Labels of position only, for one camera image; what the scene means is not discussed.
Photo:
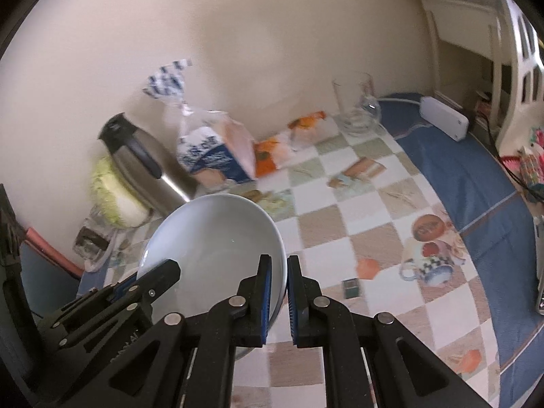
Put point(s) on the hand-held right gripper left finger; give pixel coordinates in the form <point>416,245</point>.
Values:
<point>265,301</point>

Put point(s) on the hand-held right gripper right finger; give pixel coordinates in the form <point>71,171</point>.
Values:
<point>293,301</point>

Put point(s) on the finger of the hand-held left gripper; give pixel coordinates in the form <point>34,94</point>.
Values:
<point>121,287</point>
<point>157,278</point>

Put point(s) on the plain pale white bowl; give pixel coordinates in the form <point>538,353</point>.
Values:
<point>212,242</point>

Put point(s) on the small glass jar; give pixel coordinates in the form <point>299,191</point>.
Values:
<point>110,255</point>

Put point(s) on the dark blue cabinet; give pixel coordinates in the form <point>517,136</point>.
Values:
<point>46,280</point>

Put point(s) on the pink rolled sheet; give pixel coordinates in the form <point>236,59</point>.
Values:
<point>51,250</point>

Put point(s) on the napa cabbage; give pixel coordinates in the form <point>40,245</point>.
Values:
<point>114,204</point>

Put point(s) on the stainless steel thermos jug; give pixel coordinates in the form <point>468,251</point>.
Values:
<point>148,170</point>

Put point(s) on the bagged toast bread loaf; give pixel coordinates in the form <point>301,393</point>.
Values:
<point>212,157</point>

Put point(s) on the orange label snack packet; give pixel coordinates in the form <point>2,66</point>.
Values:
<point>272,157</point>
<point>312,129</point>

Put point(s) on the clear glass pitcher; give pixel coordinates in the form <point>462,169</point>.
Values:
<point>357,110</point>

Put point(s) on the checkered blue-bordered tablecloth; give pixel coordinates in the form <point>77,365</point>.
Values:
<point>446,170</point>

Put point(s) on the white power strip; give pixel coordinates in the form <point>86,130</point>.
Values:
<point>446,119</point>

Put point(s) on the pink patterned packets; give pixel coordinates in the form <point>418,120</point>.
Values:
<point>529,161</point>

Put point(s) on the white wooden shelf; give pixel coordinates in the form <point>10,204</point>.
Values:
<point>514,51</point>

